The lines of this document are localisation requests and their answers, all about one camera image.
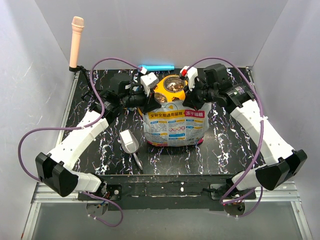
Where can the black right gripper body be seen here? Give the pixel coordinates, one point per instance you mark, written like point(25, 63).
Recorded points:
point(199, 96)

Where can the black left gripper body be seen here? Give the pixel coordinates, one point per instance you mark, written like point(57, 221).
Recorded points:
point(137, 98)

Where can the pink white pet food bag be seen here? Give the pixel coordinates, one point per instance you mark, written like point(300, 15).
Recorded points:
point(174, 125)

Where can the silver metal scoop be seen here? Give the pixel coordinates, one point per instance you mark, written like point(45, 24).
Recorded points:
point(130, 145)

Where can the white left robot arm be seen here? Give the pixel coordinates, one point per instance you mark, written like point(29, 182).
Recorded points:
point(71, 148)

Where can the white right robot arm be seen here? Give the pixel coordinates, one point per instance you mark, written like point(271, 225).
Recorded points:
point(281, 160)

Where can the yellow double pet bowl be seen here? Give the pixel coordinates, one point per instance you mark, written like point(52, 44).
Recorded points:
point(169, 90)

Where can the cyan flashlight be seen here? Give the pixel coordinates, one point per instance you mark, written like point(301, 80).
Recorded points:
point(157, 68)

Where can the pink microphone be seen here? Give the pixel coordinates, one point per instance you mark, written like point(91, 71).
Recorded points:
point(77, 26)

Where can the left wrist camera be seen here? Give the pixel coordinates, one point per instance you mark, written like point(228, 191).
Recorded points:
point(122, 83)

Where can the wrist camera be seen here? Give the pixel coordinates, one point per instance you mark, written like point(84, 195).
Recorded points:
point(214, 76)
point(122, 83)

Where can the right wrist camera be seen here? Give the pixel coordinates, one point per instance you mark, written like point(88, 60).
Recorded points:
point(214, 76)

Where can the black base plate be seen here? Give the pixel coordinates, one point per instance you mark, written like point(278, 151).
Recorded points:
point(159, 192)

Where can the aluminium frame rail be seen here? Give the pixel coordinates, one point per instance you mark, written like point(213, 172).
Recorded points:
point(48, 170)

